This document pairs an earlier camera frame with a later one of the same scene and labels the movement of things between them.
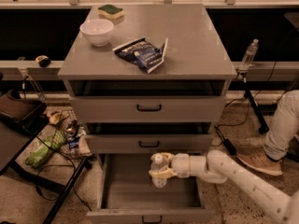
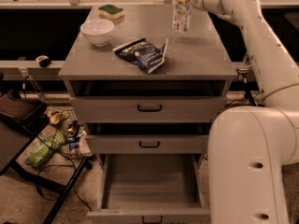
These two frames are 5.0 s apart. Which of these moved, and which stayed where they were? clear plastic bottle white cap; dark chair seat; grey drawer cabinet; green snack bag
Moved: clear plastic bottle white cap
Stayed: green snack bag; dark chair seat; grey drawer cabinet
